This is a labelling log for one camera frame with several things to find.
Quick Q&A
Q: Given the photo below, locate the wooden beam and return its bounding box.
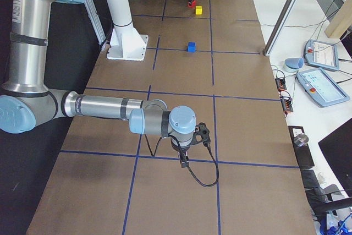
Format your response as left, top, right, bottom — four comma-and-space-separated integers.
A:
325, 0, 352, 39

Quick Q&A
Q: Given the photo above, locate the tape roll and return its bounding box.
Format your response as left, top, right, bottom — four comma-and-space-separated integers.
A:
283, 63, 299, 73

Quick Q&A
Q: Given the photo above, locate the orange black connector box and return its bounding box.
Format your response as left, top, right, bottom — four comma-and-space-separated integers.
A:
280, 96, 294, 114
275, 78, 287, 91

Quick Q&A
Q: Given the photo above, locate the metal cylinder weight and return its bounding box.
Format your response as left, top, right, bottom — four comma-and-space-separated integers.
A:
293, 133, 309, 147

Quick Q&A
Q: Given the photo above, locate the aluminium frame post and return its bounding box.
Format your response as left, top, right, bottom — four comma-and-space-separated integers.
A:
262, 0, 297, 56

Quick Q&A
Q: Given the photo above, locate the far teach pendant tablet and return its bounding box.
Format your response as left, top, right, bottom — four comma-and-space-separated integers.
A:
304, 39, 339, 72

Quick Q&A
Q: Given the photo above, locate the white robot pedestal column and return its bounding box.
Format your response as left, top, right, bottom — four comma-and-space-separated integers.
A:
107, 0, 149, 61

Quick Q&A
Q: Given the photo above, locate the orange black connector box near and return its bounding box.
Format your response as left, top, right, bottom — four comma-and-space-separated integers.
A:
280, 96, 294, 114

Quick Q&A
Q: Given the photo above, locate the teach pendant tablet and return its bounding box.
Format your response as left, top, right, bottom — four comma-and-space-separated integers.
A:
296, 68, 350, 107
304, 39, 339, 72

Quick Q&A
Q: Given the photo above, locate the black office chair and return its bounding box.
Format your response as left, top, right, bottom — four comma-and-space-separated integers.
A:
300, 170, 351, 221

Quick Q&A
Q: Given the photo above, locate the blue plastic cup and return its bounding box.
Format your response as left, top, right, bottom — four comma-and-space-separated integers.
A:
284, 57, 304, 70

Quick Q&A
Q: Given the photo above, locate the near teach pendant tablet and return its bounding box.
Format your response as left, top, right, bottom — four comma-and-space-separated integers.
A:
296, 68, 350, 107

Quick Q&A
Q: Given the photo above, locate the blue wooden block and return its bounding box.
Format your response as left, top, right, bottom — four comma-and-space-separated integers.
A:
187, 42, 196, 53

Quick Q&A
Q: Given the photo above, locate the red wooden block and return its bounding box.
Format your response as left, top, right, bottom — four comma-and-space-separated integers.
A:
188, 1, 196, 8

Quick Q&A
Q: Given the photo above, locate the orange black connector box far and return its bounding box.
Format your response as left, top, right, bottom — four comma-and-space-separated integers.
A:
275, 78, 287, 91

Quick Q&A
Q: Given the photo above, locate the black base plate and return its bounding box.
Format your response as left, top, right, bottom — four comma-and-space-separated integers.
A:
288, 125, 315, 170

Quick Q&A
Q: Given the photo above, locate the yellow wooden block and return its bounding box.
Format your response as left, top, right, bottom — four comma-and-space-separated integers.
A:
195, 6, 203, 15

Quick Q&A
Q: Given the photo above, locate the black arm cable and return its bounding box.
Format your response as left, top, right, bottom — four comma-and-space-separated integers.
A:
144, 122, 220, 187

